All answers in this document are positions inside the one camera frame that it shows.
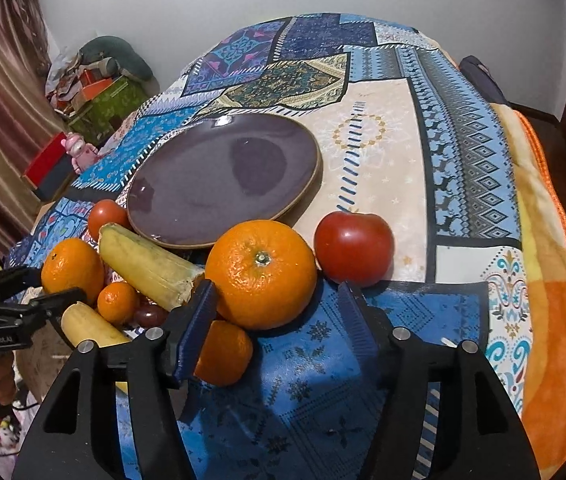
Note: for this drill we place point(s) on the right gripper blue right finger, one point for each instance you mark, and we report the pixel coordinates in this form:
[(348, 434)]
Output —
[(355, 312)]

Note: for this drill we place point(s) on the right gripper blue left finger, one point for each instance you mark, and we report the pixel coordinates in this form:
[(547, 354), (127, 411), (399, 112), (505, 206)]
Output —
[(193, 324)]

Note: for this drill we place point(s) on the small tangerine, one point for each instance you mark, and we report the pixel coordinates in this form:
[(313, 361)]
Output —
[(117, 303), (225, 356)]

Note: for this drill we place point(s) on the long yellow sugarcane piece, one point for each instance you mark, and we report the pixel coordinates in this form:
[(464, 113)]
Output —
[(165, 278)]

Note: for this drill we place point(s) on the red apple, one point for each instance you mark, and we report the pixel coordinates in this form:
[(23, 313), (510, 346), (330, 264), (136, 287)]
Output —
[(358, 248)]

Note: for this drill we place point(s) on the medium orange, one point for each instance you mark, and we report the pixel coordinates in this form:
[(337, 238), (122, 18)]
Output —
[(265, 274)]

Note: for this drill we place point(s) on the short yellow sugarcane piece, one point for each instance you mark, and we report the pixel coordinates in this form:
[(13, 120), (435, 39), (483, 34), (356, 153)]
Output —
[(80, 322)]

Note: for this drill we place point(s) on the large orange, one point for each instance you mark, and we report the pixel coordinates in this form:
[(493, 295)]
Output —
[(73, 263)]

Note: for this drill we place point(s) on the red-orange tomato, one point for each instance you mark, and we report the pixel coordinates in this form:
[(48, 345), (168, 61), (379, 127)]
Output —
[(104, 212)]

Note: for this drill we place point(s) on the person's left hand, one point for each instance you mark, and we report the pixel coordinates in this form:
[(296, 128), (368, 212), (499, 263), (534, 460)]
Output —
[(7, 381)]

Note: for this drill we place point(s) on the dark purple grape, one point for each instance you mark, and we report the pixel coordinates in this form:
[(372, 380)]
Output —
[(150, 315)]

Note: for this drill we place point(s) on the dark purple round plate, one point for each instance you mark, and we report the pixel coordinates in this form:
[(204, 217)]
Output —
[(221, 172)]

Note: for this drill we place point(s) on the red and black box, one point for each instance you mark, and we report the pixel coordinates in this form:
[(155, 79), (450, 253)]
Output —
[(51, 171)]

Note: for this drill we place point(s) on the pink toy figure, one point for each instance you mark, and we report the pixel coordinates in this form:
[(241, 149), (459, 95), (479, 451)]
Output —
[(82, 154)]

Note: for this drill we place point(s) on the patterned patchwork bedspread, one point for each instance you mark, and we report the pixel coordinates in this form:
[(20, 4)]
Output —
[(403, 135)]

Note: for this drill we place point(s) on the striped maroon curtain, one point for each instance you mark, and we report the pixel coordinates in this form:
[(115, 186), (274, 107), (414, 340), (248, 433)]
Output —
[(27, 121)]

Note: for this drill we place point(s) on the green patterned storage box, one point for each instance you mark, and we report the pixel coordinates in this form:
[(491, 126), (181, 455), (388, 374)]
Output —
[(99, 118)]

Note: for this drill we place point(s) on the orange yellow fleece blanket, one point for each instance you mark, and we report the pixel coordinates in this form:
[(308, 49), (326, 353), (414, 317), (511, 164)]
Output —
[(544, 249)]

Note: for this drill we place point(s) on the orange box on pile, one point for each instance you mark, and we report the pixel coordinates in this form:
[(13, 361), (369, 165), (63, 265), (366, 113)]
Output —
[(92, 85)]

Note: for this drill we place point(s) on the grey-green plush pillow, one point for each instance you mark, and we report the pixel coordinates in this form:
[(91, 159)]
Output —
[(120, 51)]

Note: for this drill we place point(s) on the dark bag beside bed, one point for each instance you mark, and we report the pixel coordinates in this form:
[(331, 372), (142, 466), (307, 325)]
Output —
[(478, 74)]

